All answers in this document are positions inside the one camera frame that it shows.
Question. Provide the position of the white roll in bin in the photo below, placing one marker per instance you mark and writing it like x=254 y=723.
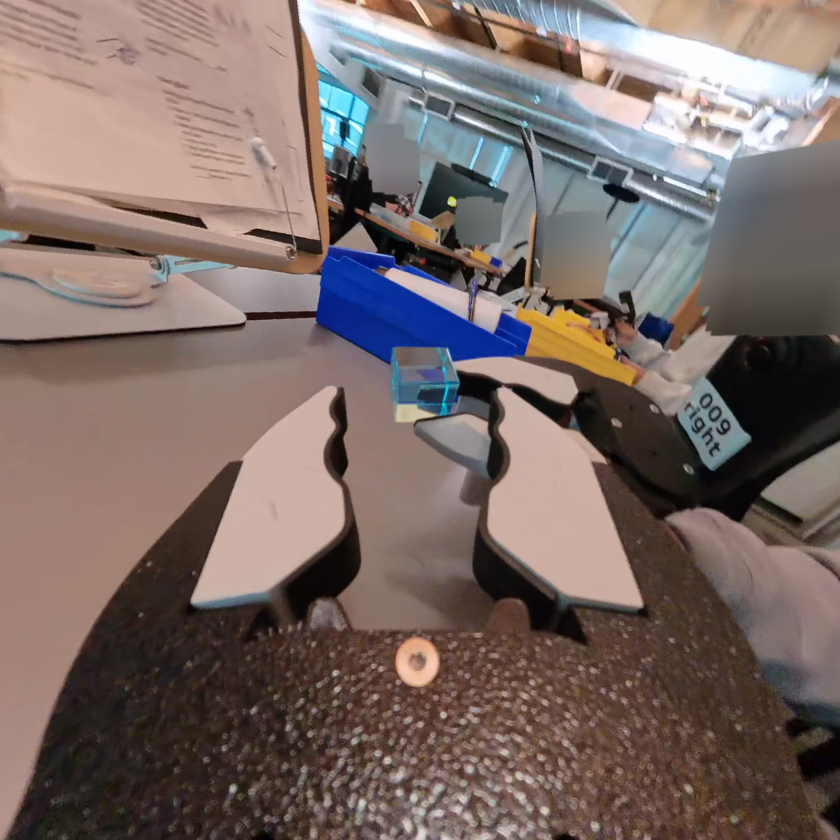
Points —
x=433 y=292

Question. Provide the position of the blue pen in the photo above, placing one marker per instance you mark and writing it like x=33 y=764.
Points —
x=472 y=305

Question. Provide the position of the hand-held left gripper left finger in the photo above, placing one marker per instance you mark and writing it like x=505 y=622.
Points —
x=275 y=518

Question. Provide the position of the person's right forearm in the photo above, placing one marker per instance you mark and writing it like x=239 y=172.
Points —
x=774 y=590

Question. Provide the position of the cluttered wooden desk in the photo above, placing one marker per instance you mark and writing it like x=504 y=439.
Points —
x=394 y=226

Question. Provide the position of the wooden document stand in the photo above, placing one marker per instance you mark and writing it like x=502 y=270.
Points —
x=533 y=170
x=313 y=131

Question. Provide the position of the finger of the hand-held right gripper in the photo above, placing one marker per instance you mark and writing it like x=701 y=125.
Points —
x=459 y=439
x=525 y=374

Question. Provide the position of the blue storage bin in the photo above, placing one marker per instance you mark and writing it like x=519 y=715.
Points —
x=394 y=321

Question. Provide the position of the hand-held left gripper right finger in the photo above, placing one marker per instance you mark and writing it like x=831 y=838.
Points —
x=558 y=525

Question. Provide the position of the yellow plastic bin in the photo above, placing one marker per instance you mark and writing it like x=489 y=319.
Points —
x=571 y=341

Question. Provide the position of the silver air duct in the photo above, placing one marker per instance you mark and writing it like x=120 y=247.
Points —
x=525 y=72

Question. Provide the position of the grey desk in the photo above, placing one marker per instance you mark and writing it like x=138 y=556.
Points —
x=98 y=426

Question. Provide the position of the clear glass cube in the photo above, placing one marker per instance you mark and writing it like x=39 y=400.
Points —
x=423 y=384

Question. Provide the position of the black screen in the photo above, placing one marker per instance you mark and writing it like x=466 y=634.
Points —
x=446 y=184

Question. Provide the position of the black disc lamp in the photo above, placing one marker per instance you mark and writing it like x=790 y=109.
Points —
x=620 y=193

